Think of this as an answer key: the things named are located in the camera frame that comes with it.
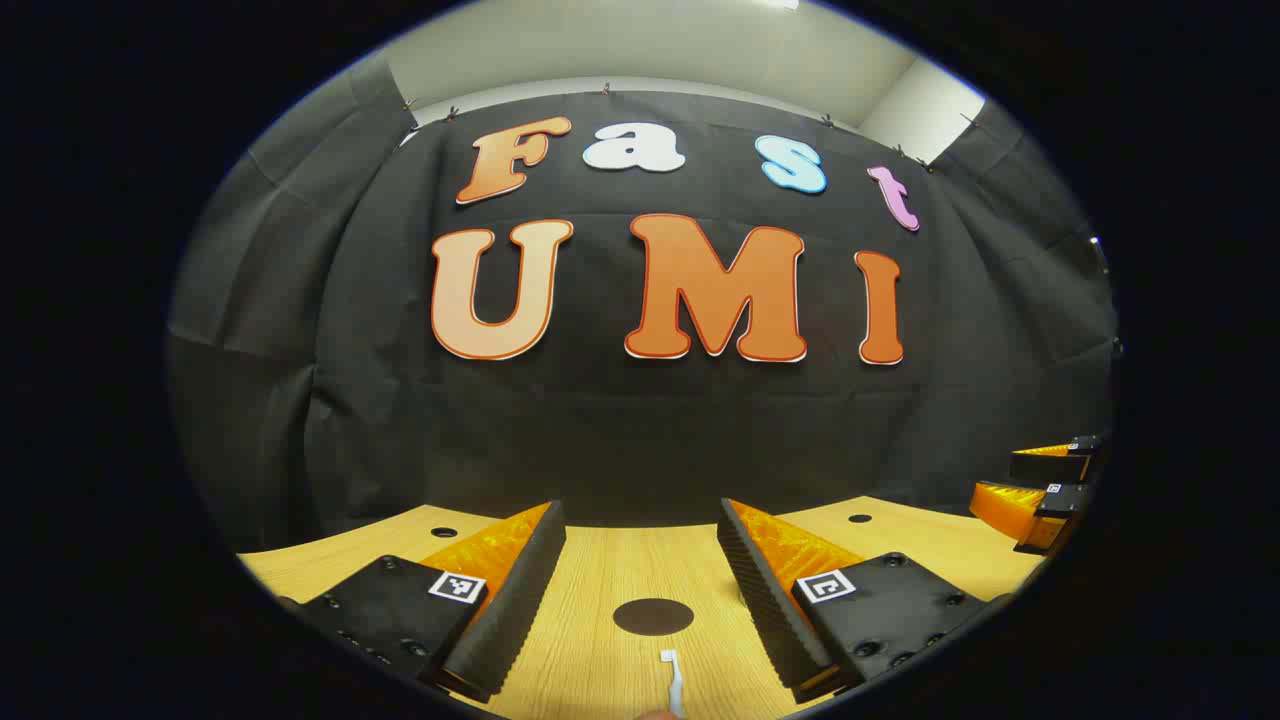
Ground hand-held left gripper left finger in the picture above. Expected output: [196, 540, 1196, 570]
[275, 498, 569, 704]

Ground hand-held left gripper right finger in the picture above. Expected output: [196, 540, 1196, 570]
[717, 497, 1001, 704]

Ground dark brown round coaster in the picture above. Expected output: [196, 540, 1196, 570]
[613, 598, 695, 637]

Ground white toothbrush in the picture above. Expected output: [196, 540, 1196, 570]
[659, 649, 687, 719]

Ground wooden desktop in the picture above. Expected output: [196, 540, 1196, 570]
[238, 495, 1046, 720]

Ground black backdrop cloth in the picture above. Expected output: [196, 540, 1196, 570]
[165, 50, 1121, 553]

